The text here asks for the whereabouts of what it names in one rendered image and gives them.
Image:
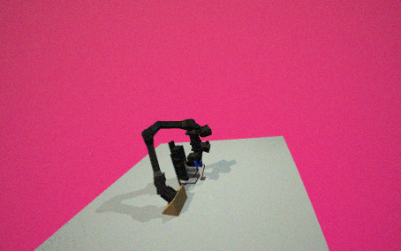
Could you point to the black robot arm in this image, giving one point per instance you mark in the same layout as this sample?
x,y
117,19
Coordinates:
x,y
193,130

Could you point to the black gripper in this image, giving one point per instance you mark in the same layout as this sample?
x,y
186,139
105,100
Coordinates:
x,y
196,155

